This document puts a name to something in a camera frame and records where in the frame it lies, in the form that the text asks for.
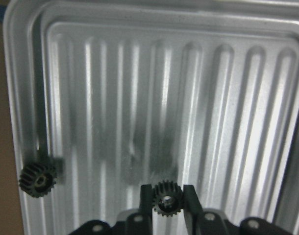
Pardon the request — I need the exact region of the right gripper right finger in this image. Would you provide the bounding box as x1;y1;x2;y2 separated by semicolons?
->
183;185;203;235

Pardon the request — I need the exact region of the black bearing gear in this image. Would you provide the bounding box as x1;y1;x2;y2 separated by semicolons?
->
19;163;57;198
152;181;183;217

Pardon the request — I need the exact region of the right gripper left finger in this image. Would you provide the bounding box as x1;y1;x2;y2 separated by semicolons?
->
139;185;153;235

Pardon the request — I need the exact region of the ribbed aluminium tray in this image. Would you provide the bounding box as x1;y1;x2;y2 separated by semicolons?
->
3;0;299;235

